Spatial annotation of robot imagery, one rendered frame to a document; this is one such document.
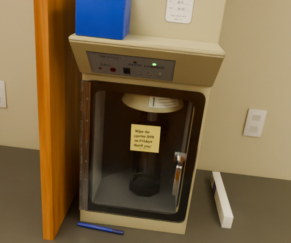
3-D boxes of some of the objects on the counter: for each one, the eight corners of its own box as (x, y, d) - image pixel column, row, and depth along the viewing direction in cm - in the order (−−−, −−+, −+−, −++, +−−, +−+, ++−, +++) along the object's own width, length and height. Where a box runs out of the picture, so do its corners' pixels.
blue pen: (78, 223, 97) (78, 221, 96) (123, 233, 95) (123, 230, 94) (77, 226, 96) (77, 223, 95) (122, 236, 94) (122, 232, 93)
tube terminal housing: (97, 177, 121) (105, -54, 91) (183, 187, 120) (220, -44, 90) (79, 221, 98) (83, -69, 68) (185, 235, 97) (236, -54, 67)
